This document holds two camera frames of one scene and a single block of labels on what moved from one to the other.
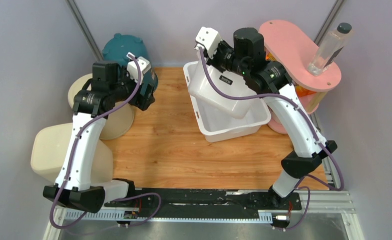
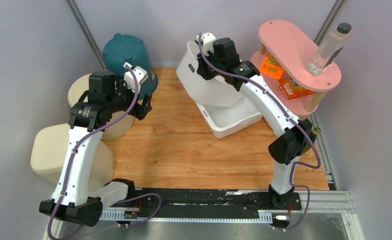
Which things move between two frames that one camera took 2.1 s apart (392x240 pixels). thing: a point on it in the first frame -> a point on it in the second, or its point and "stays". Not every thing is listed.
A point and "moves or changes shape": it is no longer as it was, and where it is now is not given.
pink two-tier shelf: (291, 52) stays
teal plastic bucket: (116, 50) stays
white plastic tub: (214, 124) moves or changes shape
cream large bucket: (121, 118) stays
